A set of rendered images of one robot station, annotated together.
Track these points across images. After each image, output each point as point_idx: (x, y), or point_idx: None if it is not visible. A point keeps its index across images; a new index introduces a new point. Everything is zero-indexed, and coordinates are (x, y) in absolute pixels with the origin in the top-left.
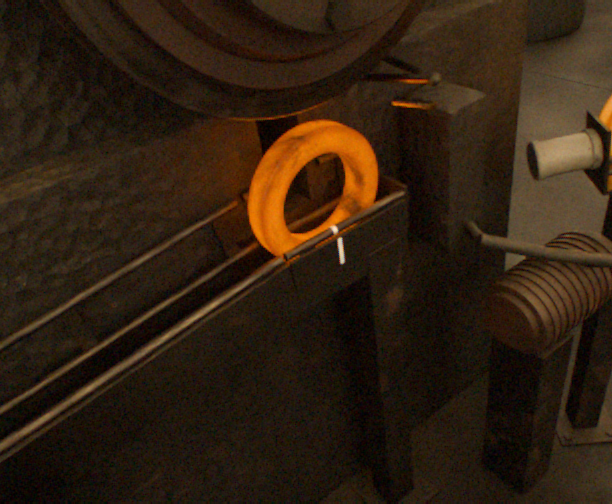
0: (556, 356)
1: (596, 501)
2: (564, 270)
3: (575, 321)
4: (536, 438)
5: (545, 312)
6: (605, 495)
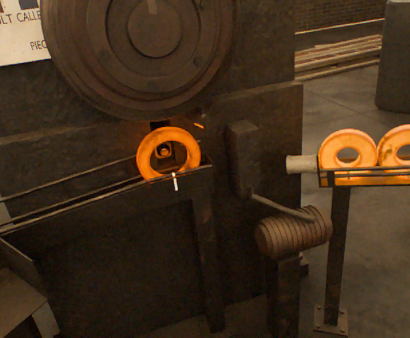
0: (288, 265)
1: None
2: (293, 220)
3: (293, 247)
4: (283, 312)
5: (275, 237)
6: None
